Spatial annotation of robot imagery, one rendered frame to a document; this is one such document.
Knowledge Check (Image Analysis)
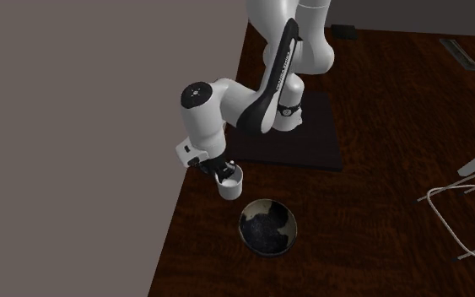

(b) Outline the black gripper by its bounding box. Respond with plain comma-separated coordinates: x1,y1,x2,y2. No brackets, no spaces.
197,154,237,184

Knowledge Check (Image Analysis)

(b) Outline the white cup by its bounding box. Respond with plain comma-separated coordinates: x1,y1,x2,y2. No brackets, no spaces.
215,163,245,202

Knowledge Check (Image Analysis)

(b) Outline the black and cream bowl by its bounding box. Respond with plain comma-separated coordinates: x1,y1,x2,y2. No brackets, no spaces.
238,198,299,258

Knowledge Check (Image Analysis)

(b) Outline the black robot stand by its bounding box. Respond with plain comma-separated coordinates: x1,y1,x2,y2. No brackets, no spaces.
224,90,343,172

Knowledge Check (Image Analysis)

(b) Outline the small black box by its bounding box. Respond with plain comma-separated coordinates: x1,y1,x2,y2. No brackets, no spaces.
329,24,359,41

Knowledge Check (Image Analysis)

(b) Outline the grey floor vent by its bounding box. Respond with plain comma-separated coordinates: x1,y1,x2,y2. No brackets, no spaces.
439,38,475,73

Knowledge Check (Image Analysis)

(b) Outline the white metal frame chair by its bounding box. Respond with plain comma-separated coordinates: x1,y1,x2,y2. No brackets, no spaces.
411,140,475,262

